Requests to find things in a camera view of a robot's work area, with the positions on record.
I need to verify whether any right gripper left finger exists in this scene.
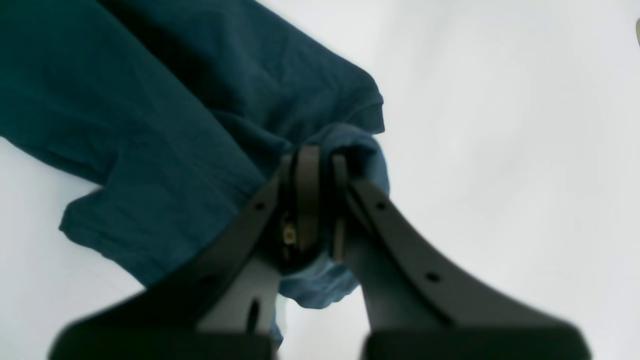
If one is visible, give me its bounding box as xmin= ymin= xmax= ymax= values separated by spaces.
xmin=49 ymin=145 xmax=321 ymax=360

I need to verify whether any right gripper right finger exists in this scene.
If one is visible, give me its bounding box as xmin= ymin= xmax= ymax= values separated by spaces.
xmin=331 ymin=154 xmax=592 ymax=360

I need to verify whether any dark blue t-shirt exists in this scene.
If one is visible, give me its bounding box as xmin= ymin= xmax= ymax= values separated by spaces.
xmin=1 ymin=0 xmax=390 ymax=288

